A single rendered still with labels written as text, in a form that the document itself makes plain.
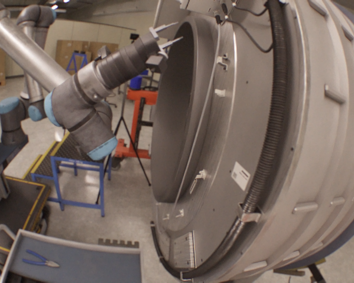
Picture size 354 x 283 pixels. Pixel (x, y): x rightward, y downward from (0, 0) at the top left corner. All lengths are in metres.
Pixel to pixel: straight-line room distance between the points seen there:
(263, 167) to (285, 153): 0.03
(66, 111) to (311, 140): 0.46
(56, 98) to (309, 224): 0.57
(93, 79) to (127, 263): 0.67
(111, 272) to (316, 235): 0.69
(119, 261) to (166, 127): 0.84
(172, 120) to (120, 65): 0.90
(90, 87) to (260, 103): 0.33
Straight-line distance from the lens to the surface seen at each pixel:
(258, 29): 0.38
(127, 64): 0.41
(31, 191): 1.66
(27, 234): 0.93
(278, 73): 0.25
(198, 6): 0.50
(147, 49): 0.41
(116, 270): 0.81
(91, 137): 0.48
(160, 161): 1.14
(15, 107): 1.30
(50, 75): 0.60
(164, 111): 1.25
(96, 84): 0.42
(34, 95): 1.08
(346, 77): 0.36
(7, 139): 1.36
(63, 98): 0.45
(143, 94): 1.94
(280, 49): 0.27
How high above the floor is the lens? 1.40
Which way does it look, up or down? 26 degrees down
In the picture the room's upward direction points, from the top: 14 degrees clockwise
